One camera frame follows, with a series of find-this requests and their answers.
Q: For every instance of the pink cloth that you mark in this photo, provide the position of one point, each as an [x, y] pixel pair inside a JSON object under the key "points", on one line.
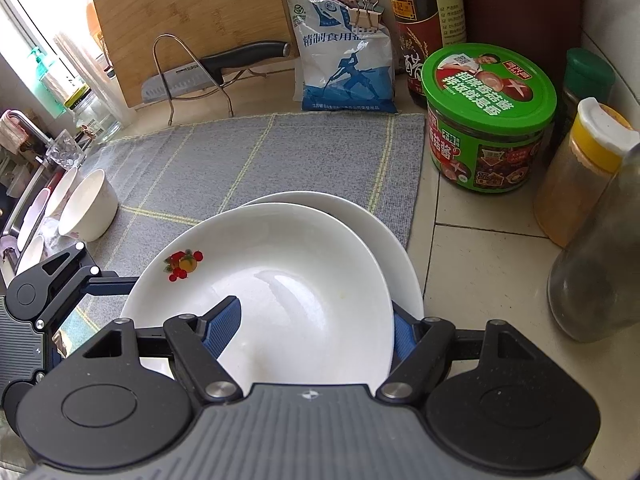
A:
{"points": [[12, 132]]}

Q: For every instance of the green dish soap bottle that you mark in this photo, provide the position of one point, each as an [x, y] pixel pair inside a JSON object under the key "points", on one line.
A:
{"points": [[40, 70]]}

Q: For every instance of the short plastic wrap roll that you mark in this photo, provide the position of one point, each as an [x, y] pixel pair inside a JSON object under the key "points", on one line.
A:
{"points": [[70, 70]]}

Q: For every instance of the steel faucet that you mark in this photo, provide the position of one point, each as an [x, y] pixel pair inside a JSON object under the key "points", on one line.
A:
{"points": [[30, 127]]}

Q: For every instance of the white plate fruit print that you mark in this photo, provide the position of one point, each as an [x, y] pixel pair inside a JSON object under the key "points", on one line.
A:
{"points": [[300, 270], [370, 230]]}

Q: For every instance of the white blue salt bag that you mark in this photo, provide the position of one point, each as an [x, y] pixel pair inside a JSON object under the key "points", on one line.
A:
{"points": [[340, 60]]}

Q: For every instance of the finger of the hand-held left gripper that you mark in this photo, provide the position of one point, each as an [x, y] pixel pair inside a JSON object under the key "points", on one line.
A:
{"points": [[110, 285]]}

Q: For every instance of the dark wooden knife block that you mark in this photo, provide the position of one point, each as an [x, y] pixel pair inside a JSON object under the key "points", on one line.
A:
{"points": [[525, 10]]}

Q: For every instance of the bamboo cutting board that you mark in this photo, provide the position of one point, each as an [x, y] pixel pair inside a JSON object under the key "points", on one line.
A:
{"points": [[200, 10]]}

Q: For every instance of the tall plastic wrap roll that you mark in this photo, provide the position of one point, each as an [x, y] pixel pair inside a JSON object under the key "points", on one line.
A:
{"points": [[112, 95]]}

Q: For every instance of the dark vinegar bottle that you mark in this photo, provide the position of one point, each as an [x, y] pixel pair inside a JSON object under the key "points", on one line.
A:
{"points": [[425, 25]]}

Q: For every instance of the window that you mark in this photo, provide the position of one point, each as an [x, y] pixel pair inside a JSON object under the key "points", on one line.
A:
{"points": [[30, 10]]}

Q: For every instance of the grey checked dish mat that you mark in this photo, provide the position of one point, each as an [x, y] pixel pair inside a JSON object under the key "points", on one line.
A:
{"points": [[250, 160]]}

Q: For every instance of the orange cooking wine jug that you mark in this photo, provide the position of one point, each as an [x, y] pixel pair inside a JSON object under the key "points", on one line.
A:
{"points": [[95, 10]]}

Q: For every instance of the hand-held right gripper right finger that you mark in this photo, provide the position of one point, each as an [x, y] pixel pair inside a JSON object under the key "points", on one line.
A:
{"points": [[405, 335]]}

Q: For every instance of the yellow lid spice jar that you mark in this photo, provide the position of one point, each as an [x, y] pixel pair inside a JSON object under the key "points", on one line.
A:
{"points": [[575, 185]]}

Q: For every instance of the glass bottle red cap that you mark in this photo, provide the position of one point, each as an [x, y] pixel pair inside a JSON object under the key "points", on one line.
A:
{"points": [[595, 260]]}

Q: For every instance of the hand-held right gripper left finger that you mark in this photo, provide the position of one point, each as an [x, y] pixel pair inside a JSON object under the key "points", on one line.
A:
{"points": [[225, 327]]}

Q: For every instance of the green cap spice jar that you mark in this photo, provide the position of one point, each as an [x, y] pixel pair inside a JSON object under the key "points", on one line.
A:
{"points": [[590, 75]]}

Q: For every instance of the green lid sauce jar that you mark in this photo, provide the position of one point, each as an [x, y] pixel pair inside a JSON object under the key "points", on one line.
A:
{"points": [[490, 125]]}

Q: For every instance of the clear glass mug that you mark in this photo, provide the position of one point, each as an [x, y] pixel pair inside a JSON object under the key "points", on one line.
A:
{"points": [[62, 152]]}

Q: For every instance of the white bowl floral print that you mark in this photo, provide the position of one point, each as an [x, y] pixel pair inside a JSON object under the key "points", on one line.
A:
{"points": [[90, 210], [60, 192], [30, 255]]}

